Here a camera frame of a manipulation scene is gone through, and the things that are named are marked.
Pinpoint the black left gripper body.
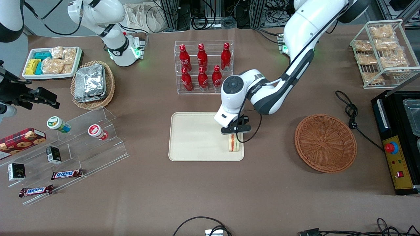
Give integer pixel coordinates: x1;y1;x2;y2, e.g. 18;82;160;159
221;116;252;135

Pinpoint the triangular sandwich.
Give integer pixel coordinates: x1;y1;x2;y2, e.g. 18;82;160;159
228;132;243;153

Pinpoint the beige rectangular tray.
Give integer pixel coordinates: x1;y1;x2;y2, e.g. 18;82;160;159
168;111;245;162

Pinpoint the white rectangular snack tray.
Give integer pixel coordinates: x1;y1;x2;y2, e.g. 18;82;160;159
22;47;83;80

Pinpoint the oval light wicker basket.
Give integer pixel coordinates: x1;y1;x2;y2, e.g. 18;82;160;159
71;60;116;110

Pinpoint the round brown wicker basket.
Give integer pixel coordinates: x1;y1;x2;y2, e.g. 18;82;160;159
294;113;357;173

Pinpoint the green lid yogurt cup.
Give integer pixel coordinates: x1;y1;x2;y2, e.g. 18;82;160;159
47;116;71;134

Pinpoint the yellow snack packet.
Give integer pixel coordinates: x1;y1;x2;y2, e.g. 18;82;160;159
25;59;41;75

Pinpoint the red cookie box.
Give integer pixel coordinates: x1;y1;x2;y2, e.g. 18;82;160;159
0;128;47;161

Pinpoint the silver foil packet stack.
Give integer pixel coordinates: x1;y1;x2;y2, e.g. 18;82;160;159
74;64;107;103

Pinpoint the clear acrylic bottle rack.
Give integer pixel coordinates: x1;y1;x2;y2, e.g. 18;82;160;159
174;40;234;95

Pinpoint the red lid yogurt cup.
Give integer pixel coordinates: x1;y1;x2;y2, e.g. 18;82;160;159
88;124;109;141

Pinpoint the small black box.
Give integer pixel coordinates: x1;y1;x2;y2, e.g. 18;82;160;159
46;146;62;165
8;163;26;182

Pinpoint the red cola bottle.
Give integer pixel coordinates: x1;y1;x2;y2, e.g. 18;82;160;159
197;43;208;69
212;65;223;90
220;43;232;71
198;67;209;91
179;44;192;71
181;67;194;92

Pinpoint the clear acrylic step display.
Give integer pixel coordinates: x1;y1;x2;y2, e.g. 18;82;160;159
0;107;129;206

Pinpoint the snickers chocolate bar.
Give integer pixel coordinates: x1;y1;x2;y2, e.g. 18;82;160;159
51;169;83;181
19;185;53;198

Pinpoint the white cloth bag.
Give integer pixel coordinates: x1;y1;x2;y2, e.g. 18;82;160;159
124;3;168;33

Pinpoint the clear bag of pastry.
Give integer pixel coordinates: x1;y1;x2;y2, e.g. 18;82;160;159
374;38;400;52
369;25;395;39
354;40;374;53
362;72;385;84
380;49;410;70
355;53;378;66

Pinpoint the black machine with yellow panel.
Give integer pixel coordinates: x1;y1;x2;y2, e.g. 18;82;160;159
371;90;420;196

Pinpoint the steel pan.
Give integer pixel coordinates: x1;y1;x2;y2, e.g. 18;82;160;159
403;98;420;137

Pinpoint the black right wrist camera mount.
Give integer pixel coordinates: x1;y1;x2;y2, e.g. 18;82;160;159
0;61;34;103

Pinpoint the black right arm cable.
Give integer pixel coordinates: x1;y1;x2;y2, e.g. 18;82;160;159
24;0;83;36

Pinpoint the black looped cable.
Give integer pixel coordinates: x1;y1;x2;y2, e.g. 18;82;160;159
173;216;233;236

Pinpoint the black power cable with plug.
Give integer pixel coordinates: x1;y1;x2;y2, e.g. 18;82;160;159
335;90;385;152

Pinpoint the black cable with connector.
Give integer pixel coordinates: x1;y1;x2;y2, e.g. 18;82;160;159
299;218;420;236

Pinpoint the white wire rack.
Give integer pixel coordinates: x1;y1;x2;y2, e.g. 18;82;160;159
349;19;420;89

